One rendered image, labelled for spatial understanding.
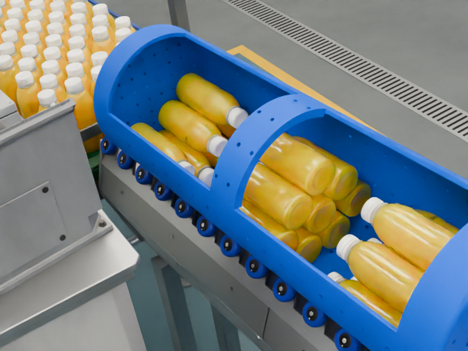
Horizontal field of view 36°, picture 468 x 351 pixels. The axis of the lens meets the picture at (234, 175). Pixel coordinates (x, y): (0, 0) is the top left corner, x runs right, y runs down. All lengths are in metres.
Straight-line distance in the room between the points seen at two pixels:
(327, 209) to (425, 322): 0.36
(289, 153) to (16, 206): 0.44
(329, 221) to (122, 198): 0.57
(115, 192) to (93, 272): 0.61
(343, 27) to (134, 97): 2.64
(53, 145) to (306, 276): 0.40
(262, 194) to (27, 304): 0.41
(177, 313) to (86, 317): 0.83
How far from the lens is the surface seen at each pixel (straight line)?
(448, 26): 4.06
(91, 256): 1.10
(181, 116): 1.46
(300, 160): 1.17
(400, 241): 1.05
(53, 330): 1.11
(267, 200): 1.17
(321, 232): 1.26
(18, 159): 1.00
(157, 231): 1.54
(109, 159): 1.66
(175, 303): 1.90
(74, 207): 1.08
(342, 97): 3.46
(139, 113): 1.55
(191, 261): 1.46
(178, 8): 2.08
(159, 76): 1.55
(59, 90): 1.72
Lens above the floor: 1.88
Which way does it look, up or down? 38 degrees down
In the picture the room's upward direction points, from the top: 8 degrees counter-clockwise
